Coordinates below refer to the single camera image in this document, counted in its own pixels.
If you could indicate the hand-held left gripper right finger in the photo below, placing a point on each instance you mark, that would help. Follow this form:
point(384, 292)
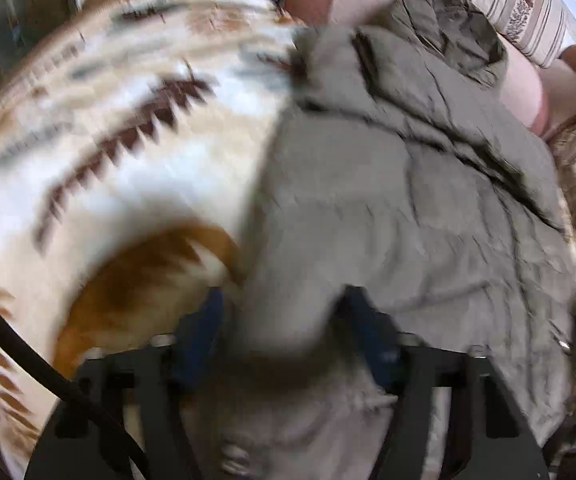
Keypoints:
point(373, 345)

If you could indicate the cream leaf print blanket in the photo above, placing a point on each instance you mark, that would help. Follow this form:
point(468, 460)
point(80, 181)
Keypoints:
point(118, 185)

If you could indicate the grey quilted jacket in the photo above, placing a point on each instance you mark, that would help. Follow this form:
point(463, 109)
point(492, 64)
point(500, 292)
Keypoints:
point(392, 210)

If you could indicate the wooden cabinet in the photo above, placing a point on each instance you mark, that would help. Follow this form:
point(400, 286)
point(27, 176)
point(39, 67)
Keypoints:
point(13, 35)

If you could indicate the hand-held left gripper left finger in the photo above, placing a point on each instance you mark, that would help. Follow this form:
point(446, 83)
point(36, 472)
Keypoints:
point(200, 340)

